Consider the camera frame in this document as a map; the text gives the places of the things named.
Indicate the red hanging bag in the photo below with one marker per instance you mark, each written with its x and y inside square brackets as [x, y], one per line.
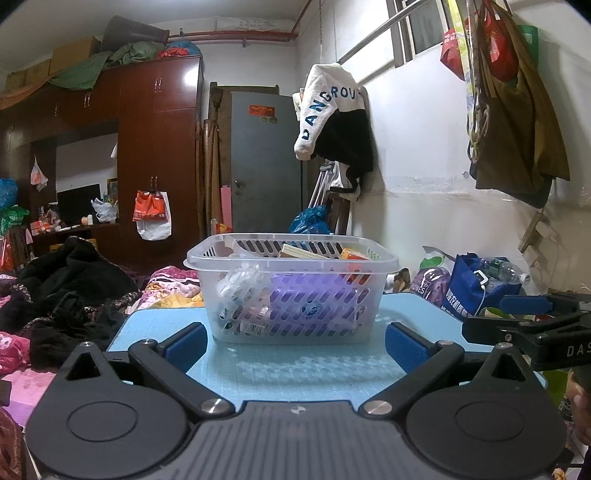
[466, 46]

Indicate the light blue grid mat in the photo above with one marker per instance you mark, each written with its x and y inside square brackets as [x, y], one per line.
[295, 369]

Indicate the black monitor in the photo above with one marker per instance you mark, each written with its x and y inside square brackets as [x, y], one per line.
[78, 205]

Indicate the purple tissue pack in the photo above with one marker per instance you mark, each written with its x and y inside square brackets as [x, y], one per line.
[309, 300]

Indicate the plastic water bottle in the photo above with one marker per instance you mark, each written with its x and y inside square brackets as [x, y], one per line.
[505, 271]

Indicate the blue plastic bag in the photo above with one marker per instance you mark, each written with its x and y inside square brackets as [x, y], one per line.
[309, 221]

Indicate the small white hanging plastic bag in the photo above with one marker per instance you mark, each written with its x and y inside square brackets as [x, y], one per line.
[39, 175]

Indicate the blue shiny bag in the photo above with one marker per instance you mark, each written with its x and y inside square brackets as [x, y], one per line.
[7, 194]

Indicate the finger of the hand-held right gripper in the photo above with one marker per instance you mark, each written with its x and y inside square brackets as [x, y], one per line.
[526, 305]
[489, 328]

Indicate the wooden planks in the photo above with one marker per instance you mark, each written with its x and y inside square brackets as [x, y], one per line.
[212, 161]

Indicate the clear plastic basket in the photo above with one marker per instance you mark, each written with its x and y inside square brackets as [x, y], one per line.
[295, 265]

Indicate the brown hanging bag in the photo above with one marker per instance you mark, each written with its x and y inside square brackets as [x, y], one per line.
[517, 115]

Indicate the brown wooden wardrobe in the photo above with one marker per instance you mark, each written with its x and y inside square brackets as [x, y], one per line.
[152, 147]

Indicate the wooden wall bracket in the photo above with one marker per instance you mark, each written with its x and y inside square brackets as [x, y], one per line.
[535, 235]

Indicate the black clothes pile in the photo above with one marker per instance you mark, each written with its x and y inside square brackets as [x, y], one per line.
[74, 286]

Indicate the dark suitcase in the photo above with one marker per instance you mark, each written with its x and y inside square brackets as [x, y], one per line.
[134, 32]

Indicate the metal folding rack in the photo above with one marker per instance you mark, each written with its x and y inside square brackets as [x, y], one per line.
[321, 182]

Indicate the orange box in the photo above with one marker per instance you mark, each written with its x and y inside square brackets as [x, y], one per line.
[354, 254]

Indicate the white and black hoodie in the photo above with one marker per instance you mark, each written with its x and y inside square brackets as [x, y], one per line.
[328, 106]

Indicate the metal rail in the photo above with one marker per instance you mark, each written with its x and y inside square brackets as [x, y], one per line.
[374, 39]

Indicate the white charger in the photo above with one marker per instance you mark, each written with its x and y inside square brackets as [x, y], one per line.
[482, 279]

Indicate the small cardboard box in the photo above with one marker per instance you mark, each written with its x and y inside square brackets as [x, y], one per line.
[27, 78]

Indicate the grey door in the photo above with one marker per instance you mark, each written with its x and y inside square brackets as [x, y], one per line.
[265, 166]

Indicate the red and white shopping bag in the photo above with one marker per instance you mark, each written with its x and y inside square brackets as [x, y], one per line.
[150, 212]

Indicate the pink roll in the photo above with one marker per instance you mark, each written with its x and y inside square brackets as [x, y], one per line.
[226, 205]

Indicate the large cardboard box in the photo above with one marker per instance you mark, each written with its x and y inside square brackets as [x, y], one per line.
[74, 53]

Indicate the red door label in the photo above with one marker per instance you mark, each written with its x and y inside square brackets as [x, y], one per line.
[262, 110]

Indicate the green cloth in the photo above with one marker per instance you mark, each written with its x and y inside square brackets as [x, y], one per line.
[92, 69]

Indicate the red pipe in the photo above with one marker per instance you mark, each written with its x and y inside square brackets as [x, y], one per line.
[240, 37]

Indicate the blue tote bag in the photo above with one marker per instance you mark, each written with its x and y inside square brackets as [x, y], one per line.
[466, 286]

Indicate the person's right hand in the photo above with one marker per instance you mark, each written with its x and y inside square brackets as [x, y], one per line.
[579, 406]

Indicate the beige box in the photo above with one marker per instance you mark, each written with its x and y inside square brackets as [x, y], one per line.
[304, 251]

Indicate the white crumpled plastic bag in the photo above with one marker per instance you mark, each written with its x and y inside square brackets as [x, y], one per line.
[105, 211]

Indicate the purple snack bag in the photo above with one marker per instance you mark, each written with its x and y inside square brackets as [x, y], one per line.
[431, 284]

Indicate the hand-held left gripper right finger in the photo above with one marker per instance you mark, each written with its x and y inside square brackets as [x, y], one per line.
[408, 345]

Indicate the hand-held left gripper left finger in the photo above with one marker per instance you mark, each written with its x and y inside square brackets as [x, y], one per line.
[187, 346]

